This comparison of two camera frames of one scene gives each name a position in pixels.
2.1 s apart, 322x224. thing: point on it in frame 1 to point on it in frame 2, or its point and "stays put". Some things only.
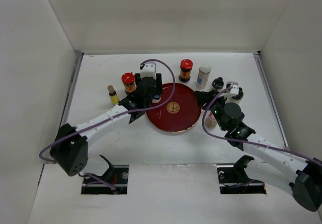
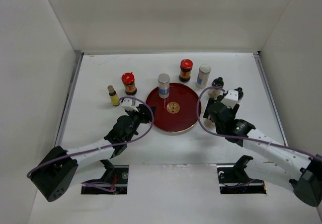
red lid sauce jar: x=186 y=65 stays put
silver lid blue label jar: x=156 y=98 to x=163 y=84
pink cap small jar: x=211 y=122 stays put
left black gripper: x=158 y=84 to x=144 y=113
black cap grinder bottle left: x=218 y=83 stays put
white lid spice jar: x=203 y=76 stays put
